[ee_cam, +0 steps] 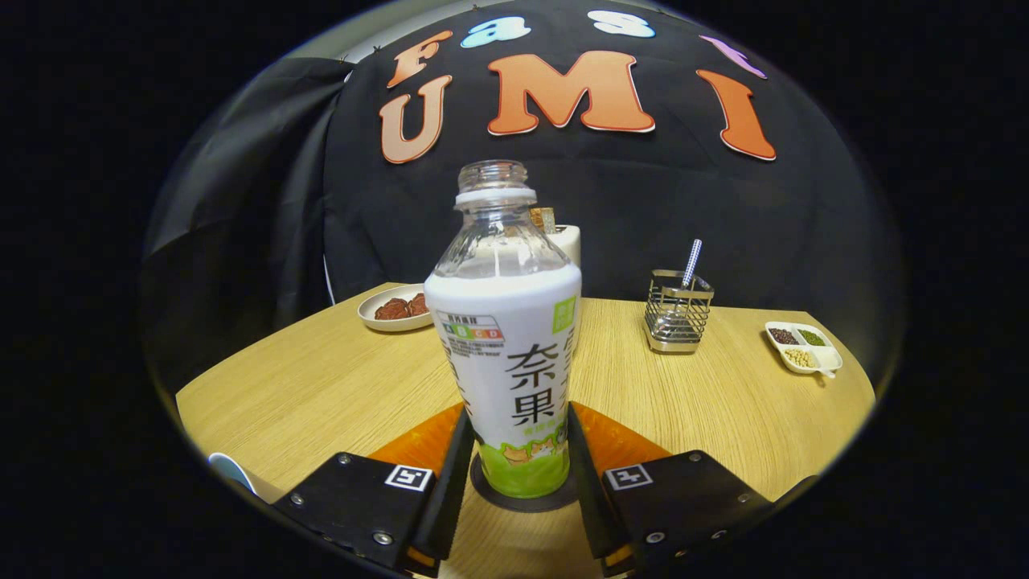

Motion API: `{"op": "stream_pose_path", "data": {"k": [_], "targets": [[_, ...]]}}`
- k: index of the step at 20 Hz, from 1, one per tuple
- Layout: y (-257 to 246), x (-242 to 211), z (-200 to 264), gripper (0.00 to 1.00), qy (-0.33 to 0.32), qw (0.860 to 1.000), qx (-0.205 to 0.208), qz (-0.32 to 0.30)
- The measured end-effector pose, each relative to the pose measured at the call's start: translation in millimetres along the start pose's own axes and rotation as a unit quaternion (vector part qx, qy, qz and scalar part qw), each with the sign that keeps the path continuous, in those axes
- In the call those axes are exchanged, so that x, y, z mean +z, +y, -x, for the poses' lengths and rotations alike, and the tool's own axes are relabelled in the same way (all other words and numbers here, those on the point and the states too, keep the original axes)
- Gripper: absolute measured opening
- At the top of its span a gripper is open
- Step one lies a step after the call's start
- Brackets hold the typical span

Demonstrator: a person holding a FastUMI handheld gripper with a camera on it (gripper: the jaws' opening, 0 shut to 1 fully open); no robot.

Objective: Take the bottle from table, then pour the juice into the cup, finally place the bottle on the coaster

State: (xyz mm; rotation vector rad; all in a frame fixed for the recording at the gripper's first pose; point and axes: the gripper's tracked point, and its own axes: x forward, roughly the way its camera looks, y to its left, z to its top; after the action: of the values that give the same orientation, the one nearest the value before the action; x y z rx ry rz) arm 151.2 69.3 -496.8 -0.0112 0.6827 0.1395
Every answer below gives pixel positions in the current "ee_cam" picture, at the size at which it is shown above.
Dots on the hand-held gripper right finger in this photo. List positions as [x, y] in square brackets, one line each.
[587, 498]

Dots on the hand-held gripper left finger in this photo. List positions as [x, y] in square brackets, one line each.
[450, 498]

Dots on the dark round coaster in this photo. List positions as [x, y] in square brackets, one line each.
[522, 505]

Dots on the clear juice bottle white label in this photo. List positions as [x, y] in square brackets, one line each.
[506, 362]

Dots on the wooden table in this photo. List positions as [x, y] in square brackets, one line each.
[321, 386]

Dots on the round plate with red snacks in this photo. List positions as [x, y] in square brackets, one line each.
[395, 310]

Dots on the white toaster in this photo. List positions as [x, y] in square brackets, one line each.
[569, 245]

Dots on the divided white dish with beans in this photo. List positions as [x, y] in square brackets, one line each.
[804, 347]

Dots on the bread slices in toaster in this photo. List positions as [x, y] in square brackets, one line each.
[544, 219]

